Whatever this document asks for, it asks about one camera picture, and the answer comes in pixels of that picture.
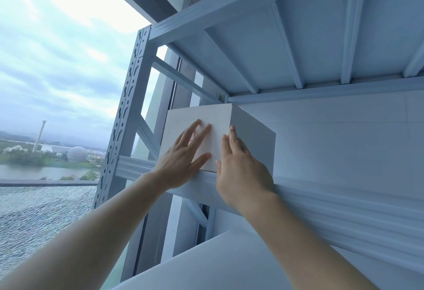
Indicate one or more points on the person's right thumb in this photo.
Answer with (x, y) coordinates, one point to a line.
(218, 170)

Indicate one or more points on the person's left thumb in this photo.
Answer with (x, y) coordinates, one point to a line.
(201, 162)

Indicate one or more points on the person's right middle finger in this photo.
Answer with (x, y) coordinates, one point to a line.
(237, 140)

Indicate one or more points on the white dome building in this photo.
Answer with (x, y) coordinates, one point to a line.
(78, 154)

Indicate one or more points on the person's left hand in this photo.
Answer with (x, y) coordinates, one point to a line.
(177, 164)

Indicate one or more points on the person's right forearm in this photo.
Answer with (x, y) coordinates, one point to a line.
(298, 243)

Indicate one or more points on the white metal shelf rack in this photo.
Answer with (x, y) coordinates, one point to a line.
(298, 35)

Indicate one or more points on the tall slender tower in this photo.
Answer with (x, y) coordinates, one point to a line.
(40, 136)

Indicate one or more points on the mesh safety net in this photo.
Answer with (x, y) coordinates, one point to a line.
(39, 213)

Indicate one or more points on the person's left middle finger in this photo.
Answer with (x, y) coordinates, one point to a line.
(192, 131)

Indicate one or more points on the person's left forearm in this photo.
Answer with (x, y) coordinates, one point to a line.
(82, 233)

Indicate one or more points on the small white cardboard box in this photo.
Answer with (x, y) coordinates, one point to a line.
(251, 144)

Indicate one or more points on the large white box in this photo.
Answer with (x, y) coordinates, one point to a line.
(215, 260)

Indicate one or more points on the person's right hand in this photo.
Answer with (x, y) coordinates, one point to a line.
(243, 180)

